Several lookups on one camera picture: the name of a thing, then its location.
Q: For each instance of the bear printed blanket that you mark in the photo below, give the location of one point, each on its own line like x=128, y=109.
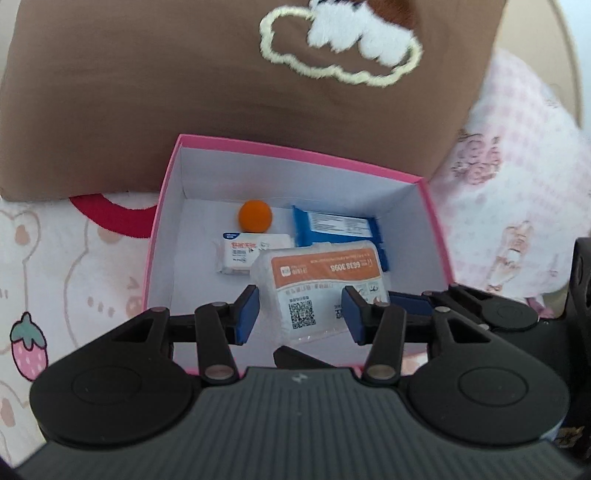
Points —
x=69, y=277

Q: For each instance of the brown pillow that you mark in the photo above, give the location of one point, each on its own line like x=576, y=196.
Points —
x=161, y=101

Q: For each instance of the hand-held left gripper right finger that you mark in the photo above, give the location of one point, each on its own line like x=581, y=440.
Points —
x=353, y=318

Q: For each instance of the clear box with orange label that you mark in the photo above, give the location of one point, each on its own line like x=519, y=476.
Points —
x=314, y=281

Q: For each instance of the orange makeup sponge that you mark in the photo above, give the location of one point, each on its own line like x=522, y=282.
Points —
x=255, y=217

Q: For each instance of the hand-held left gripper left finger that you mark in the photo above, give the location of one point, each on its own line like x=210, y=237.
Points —
x=247, y=316

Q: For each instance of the white wet wipes packet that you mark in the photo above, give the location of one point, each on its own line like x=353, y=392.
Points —
x=240, y=256

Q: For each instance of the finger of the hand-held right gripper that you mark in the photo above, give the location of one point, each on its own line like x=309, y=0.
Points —
x=295, y=357
x=411, y=303

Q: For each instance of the blue snack packet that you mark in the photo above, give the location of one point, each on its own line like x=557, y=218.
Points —
x=337, y=226

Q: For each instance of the pink checked pillow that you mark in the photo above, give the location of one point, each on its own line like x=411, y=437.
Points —
x=517, y=184

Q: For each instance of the pink cardboard box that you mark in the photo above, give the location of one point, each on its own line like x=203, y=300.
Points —
x=194, y=249

